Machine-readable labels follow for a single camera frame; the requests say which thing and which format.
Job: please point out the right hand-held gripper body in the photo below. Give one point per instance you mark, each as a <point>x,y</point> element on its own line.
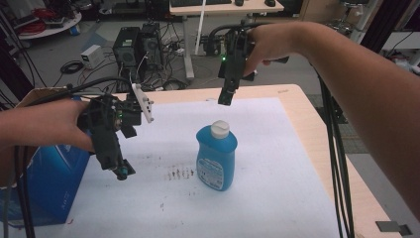
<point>232,53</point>

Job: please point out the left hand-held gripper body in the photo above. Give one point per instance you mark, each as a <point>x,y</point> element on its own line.
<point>104,132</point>

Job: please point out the person's right hand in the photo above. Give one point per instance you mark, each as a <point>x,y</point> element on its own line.
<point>274,41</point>

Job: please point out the person's left hand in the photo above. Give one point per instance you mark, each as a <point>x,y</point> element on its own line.
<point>56,124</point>

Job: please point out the black computer mouse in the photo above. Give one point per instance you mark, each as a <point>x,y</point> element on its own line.
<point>270,2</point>
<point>239,2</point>

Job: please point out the blue bottle with white cap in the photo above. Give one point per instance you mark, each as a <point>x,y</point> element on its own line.
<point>216,155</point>

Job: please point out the black keyboard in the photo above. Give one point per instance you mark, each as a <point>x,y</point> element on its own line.
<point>198,2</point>

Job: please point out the blue cardboard box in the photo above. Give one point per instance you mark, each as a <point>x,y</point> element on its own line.
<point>52,185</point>

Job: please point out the white power supply box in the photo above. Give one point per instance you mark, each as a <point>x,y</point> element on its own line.
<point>92,56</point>

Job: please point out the black computer tower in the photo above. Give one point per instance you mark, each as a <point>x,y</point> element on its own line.
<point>126,49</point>
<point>152,44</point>

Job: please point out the white foam mat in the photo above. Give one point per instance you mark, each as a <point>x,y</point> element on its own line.
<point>231,205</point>

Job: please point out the round white table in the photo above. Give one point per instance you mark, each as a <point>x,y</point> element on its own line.
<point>49,28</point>

